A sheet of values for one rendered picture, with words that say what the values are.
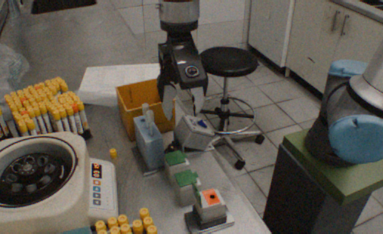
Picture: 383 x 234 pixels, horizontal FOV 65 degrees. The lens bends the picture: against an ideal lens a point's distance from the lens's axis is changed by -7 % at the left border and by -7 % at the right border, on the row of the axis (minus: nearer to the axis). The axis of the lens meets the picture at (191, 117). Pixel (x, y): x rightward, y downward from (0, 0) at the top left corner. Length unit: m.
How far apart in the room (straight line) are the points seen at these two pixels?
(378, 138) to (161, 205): 0.45
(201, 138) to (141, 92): 0.25
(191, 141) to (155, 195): 0.16
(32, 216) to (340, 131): 0.55
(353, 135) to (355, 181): 0.21
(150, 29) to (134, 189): 2.41
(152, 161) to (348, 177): 0.45
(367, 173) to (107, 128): 0.69
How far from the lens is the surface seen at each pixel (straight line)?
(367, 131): 0.60
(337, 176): 0.79
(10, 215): 0.63
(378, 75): 0.59
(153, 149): 0.73
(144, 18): 3.00
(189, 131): 0.78
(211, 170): 0.78
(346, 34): 2.48
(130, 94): 0.94
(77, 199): 0.61
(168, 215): 0.70
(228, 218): 0.68
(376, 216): 2.05
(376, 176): 0.83
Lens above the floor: 1.43
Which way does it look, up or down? 36 degrees down
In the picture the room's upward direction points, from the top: straight up
